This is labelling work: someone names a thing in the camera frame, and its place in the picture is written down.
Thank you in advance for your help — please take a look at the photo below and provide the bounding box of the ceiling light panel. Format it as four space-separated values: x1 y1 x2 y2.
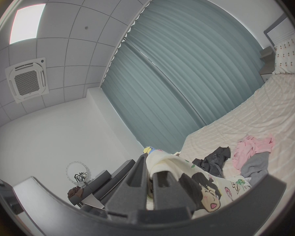
9 3 46 44

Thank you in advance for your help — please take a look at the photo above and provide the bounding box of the grey knitted garment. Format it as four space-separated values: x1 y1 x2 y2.
241 151 271 186

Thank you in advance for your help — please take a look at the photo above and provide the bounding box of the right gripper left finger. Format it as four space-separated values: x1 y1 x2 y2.
104 154 153 212

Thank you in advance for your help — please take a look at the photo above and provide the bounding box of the pink garment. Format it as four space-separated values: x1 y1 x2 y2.
232 135 276 170

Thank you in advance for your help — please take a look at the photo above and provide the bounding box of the dark grey garment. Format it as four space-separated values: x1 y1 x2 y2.
192 156 225 179

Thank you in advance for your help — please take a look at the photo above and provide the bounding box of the black garment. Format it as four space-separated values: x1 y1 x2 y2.
203 146 232 168

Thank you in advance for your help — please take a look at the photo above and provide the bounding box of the round mirror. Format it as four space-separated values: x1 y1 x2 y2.
66 162 89 182

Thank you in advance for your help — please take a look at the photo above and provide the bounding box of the grey bedside table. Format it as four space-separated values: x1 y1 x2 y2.
259 46 277 83

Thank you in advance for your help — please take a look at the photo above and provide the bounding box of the white printed pillow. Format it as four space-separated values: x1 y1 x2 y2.
272 33 295 76

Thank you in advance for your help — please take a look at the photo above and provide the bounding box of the blue-green curtain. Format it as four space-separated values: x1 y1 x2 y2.
123 0 267 128
101 41 205 155

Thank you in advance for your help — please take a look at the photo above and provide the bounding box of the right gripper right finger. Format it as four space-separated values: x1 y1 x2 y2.
151 171 195 212

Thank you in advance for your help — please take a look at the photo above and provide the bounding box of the ceiling air conditioner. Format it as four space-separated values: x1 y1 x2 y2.
5 57 49 104

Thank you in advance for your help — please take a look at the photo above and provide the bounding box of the white printed pyjama top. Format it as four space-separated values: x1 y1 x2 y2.
143 145 252 218

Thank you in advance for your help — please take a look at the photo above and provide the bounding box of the bed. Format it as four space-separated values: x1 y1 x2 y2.
179 14 295 206

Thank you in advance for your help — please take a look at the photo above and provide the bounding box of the dark brown bundle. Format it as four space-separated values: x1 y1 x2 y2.
67 186 83 199

